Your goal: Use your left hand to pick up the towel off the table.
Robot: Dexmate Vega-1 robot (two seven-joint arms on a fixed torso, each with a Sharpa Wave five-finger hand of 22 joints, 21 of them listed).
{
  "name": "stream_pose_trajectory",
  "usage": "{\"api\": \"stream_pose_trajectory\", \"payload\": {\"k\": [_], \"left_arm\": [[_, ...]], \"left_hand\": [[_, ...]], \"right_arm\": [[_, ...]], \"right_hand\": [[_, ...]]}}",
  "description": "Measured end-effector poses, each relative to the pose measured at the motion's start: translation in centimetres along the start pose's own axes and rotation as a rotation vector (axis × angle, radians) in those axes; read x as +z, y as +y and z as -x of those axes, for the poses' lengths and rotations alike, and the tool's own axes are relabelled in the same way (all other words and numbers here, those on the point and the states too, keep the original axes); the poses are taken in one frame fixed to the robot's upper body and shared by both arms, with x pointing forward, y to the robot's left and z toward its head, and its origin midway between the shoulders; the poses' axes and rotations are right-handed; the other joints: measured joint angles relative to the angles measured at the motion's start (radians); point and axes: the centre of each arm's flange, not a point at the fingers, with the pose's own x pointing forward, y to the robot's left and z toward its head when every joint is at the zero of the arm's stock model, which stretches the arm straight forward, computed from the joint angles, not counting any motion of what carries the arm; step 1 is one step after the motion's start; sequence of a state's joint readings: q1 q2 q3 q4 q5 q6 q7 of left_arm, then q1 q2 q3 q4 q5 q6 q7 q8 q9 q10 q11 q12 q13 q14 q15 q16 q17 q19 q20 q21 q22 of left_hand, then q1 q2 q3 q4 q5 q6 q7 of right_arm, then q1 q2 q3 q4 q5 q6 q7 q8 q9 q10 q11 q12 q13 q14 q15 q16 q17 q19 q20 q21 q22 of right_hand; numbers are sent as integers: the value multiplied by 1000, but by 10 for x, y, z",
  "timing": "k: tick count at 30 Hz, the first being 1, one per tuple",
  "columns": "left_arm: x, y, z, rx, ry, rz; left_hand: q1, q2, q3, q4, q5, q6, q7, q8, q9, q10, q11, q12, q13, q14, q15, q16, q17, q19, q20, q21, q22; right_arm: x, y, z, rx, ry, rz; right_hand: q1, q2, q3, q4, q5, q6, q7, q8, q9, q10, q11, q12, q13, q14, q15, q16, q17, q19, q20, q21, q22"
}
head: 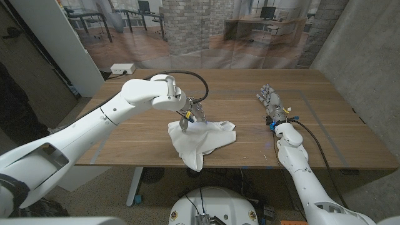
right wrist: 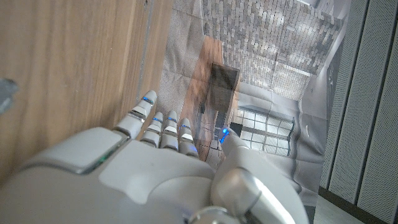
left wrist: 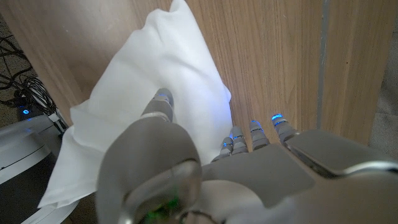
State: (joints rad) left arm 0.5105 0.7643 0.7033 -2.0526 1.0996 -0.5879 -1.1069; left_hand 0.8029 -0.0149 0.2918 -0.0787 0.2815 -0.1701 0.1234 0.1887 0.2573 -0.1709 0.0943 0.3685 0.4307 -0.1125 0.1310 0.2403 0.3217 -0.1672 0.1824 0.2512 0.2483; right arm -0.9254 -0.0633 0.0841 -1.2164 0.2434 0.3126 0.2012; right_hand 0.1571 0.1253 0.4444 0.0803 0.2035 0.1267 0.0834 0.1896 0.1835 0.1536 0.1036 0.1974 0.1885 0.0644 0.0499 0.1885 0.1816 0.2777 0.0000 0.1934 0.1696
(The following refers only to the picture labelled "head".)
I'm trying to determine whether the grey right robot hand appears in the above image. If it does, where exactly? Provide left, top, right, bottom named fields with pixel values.
left=256, top=83, right=287, bottom=121

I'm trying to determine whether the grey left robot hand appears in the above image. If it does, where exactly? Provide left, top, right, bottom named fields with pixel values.
left=179, top=96, right=208, bottom=132

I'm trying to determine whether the white cloth towel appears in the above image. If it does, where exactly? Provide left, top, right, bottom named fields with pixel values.
left=167, top=120, right=238, bottom=173

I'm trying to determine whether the black round floor fan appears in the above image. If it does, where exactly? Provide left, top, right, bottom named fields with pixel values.
left=140, top=167, right=166, bottom=184

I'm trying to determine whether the printed office backdrop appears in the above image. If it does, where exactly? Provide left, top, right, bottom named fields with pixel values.
left=59, top=0, right=349, bottom=70

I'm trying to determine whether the white power strip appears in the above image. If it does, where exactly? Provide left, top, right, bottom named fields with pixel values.
left=110, top=63, right=136, bottom=75

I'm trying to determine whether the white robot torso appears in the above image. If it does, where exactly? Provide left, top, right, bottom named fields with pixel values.
left=168, top=186, right=259, bottom=225

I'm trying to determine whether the white table leg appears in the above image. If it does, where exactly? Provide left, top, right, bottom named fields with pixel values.
left=126, top=166, right=144, bottom=208

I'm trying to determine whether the white cabinet panel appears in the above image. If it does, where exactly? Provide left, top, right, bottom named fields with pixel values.
left=9, top=0, right=106, bottom=98

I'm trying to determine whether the person in dark trousers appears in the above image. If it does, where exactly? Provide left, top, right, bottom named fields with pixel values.
left=0, top=62, right=51, bottom=147

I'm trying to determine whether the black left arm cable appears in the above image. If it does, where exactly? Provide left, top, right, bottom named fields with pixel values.
left=49, top=70, right=209, bottom=135

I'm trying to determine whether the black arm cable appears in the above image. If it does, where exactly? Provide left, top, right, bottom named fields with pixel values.
left=49, top=70, right=209, bottom=135
left=289, top=117, right=349, bottom=209

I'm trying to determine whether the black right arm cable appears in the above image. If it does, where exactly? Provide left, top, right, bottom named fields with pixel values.
left=289, top=117, right=349, bottom=209

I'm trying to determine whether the black door handle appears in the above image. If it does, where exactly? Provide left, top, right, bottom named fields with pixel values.
left=2, top=26, right=23, bottom=40

